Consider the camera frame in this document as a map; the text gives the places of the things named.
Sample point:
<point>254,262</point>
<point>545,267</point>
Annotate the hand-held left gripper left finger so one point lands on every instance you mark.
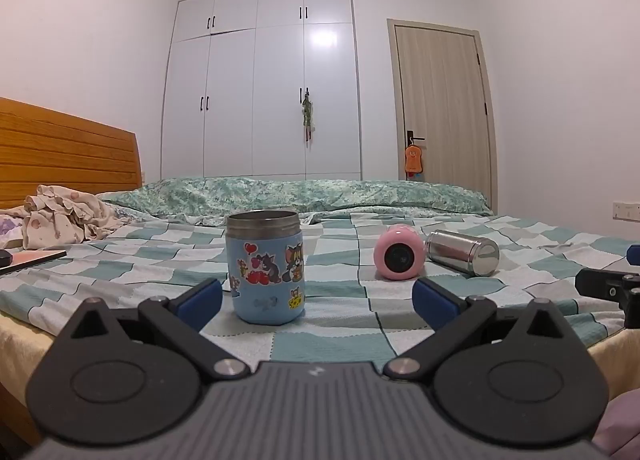
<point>202,301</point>

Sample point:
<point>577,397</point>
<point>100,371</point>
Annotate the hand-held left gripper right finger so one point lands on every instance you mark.
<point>434,302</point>

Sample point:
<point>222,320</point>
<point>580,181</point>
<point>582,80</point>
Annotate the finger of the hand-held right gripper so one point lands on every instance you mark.
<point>634,256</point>
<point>597,285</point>

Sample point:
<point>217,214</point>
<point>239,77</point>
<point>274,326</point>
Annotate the silver steel cup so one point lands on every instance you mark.
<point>462,250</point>

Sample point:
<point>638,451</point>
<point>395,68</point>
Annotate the pink cup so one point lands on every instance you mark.
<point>397,252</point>

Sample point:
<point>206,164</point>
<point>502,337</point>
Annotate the blue cartoon sticker cup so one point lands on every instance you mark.
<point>265,275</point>

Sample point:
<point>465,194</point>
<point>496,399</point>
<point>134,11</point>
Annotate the checked teal bedsheet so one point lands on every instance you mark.
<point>150,265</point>

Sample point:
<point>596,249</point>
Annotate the purple cloth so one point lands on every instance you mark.
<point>622,425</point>

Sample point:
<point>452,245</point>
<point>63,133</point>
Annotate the green floral quilt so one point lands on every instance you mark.
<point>300,195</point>

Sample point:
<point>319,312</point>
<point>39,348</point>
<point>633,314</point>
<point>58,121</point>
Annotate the crumpled cream dotted garment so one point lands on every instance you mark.
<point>65,217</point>

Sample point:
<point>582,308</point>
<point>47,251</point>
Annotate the wooden headboard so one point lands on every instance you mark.
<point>65,159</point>

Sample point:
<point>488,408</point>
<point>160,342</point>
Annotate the beige wooden door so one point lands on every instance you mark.
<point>440,104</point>

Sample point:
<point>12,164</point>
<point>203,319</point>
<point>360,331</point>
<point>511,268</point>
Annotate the small black object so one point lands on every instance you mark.
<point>4,257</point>

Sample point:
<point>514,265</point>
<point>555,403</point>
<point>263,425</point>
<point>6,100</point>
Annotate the purple print pillow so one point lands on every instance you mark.
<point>9,230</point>

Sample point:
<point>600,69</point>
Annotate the green hanging ornament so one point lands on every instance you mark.
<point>307,114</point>

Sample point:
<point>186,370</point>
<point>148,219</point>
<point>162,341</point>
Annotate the white wardrobe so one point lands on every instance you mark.
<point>260,89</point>

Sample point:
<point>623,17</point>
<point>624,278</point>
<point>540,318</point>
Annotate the white wall socket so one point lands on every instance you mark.
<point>627,211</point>

